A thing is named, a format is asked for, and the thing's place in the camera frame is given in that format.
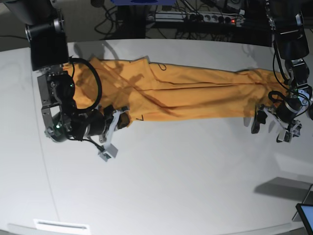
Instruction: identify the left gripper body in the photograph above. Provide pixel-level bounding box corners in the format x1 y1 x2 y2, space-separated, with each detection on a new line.
275 99 303 123

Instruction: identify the tablet on stand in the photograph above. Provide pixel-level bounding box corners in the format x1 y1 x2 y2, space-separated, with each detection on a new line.
292 185 313 235

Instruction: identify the white power strip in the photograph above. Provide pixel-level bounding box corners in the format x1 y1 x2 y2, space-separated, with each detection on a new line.
147 11 245 25

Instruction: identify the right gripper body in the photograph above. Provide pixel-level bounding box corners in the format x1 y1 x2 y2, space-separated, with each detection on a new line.
73 105 114 141

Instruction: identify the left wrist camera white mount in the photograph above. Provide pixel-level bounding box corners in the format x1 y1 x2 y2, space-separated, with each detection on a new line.
265 106 302 143

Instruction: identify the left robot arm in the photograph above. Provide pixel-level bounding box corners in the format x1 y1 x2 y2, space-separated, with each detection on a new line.
251 0 313 143

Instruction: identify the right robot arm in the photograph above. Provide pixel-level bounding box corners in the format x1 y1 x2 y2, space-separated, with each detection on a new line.
2 0 130 142

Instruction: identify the orange T-shirt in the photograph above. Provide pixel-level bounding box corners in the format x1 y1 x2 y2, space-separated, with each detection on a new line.
62 56 294 130

